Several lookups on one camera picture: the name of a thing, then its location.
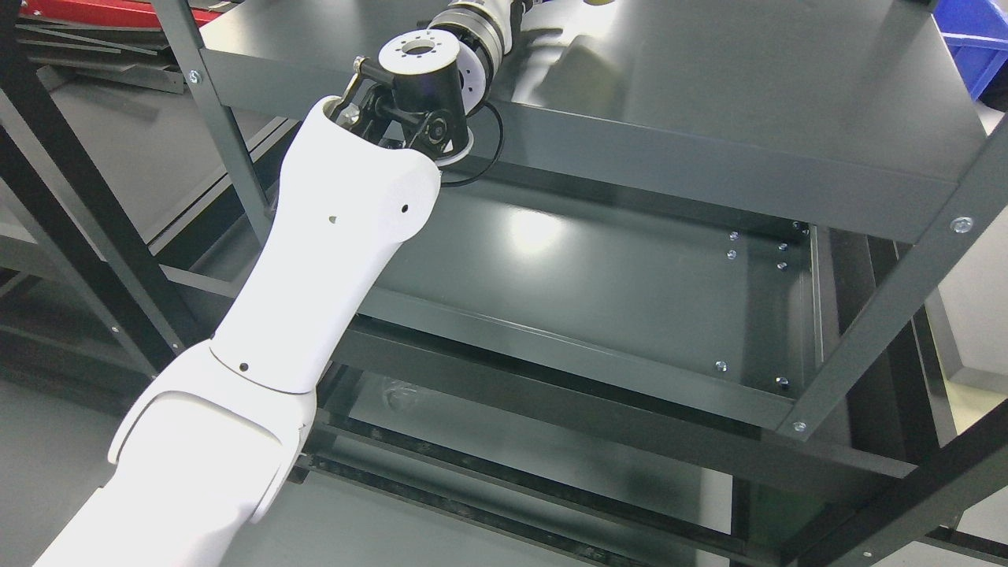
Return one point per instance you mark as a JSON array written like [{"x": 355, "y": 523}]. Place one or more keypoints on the black metal shelf rack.
[{"x": 123, "y": 237}]

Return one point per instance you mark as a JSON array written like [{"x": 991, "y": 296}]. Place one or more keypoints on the dark grey metal shelf rack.
[{"x": 705, "y": 230}]

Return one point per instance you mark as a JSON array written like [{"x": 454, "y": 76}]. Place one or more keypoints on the blue plastic bin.
[{"x": 976, "y": 36}]

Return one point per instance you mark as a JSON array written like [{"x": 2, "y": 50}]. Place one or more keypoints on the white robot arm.
[{"x": 207, "y": 447}]

